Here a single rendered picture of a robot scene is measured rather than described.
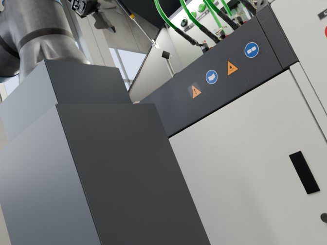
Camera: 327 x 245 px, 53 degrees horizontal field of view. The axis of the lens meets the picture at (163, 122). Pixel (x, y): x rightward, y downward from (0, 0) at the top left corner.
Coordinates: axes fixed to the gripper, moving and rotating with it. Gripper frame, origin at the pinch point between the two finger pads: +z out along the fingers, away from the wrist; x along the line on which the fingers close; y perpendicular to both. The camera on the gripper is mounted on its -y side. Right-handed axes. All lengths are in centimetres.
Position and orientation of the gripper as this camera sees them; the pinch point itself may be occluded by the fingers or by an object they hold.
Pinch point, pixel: (118, 21)
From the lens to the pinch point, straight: 116.3
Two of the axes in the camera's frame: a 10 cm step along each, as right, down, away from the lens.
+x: 4.1, -5.4, -7.4
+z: 7.4, 6.7, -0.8
